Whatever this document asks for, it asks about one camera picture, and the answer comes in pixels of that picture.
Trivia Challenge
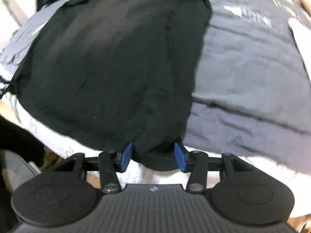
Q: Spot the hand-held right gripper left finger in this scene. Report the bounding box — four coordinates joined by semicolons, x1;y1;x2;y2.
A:
52;143;134;194

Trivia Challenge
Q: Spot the black t-shirt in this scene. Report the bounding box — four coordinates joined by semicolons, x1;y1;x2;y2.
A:
10;0;212;171

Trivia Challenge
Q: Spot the grey quilted bedspread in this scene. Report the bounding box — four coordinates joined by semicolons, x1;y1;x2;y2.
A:
0;0;311;173

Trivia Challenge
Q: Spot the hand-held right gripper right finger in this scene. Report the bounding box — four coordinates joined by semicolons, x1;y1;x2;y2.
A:
174;142;255;194

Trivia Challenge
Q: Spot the white folded garment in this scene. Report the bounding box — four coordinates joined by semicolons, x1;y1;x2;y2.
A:
288;18;311;73

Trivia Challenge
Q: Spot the grey chair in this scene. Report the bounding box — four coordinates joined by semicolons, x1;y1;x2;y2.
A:
0;149;40;192

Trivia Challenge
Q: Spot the white quilted sheet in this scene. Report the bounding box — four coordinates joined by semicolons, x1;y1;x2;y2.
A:
0;61;311;219

